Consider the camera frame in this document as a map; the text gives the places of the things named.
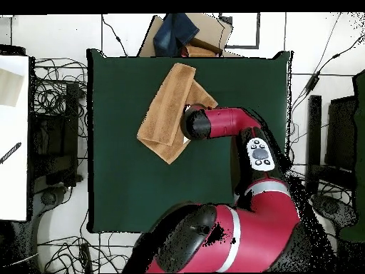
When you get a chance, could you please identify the black equipment stand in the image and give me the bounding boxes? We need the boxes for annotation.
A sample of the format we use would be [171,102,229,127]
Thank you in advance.
[28,81,83,195]

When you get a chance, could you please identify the black flat box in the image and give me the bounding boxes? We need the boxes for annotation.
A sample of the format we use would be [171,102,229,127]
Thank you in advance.
[324,95,359,172]

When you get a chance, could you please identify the folded orange towel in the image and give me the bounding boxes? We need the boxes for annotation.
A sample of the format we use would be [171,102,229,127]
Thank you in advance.
[182,44,222,58]

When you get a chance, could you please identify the dark green fabric panel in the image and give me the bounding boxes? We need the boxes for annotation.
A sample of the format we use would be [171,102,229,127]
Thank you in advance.
[339,69,365,242]

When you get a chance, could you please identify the dark green table cloth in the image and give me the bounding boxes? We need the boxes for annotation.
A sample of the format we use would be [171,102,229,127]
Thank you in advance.
[86,48,293,234]

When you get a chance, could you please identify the black power strip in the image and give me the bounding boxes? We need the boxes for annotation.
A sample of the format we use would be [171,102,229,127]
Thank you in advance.
[78,241,94,273]

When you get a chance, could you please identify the dark brown cloth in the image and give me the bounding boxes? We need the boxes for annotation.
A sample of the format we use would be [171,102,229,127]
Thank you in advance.
[186,37,224,56]

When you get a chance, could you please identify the orange terry towel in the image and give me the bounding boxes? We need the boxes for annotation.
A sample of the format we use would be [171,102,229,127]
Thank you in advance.
[136,62,219,166]

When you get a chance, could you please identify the white side table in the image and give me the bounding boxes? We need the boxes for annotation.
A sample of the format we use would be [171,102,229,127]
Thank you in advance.
[0,54,30,222]

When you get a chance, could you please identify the black square floor frame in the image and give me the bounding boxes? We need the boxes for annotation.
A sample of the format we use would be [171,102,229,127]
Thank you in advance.
[219,12,261,50]

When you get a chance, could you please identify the black upright bar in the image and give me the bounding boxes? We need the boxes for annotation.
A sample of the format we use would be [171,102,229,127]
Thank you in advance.
[305,94,323,198]

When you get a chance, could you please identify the black floor cable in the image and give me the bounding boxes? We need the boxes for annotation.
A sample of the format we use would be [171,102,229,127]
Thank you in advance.
[101,14,128,57]

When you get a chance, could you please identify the black striped stick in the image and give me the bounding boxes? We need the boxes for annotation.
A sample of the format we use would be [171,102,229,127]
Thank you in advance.
[0,141,22,165]

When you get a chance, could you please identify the blue denim jeans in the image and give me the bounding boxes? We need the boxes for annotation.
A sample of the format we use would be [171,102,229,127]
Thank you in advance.
[153,12,200,57]

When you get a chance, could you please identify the brown cardboard box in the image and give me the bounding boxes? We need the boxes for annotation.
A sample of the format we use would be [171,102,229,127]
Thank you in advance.
[137,12,243,59]

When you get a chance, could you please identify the black cable with adapter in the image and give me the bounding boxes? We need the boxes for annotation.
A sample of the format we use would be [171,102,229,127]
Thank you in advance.
[290,33,365,115]

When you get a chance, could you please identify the beige paper sheet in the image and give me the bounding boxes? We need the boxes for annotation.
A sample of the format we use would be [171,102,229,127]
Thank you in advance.
[0,68,25,108]

